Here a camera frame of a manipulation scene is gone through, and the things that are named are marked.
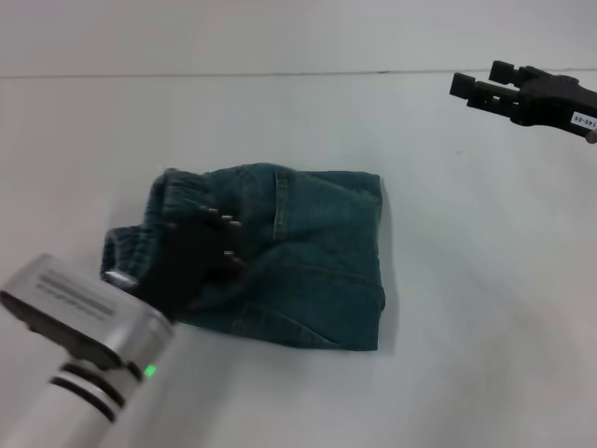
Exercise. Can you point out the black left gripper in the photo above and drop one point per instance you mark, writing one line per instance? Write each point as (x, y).
(196, 256)

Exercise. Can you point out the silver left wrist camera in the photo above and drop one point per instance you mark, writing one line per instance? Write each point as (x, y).
(79, 303)

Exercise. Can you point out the blue washed denim shorts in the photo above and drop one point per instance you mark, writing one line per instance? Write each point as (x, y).
(317, 261)

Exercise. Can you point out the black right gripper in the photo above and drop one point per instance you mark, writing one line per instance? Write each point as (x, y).
(555, 102)

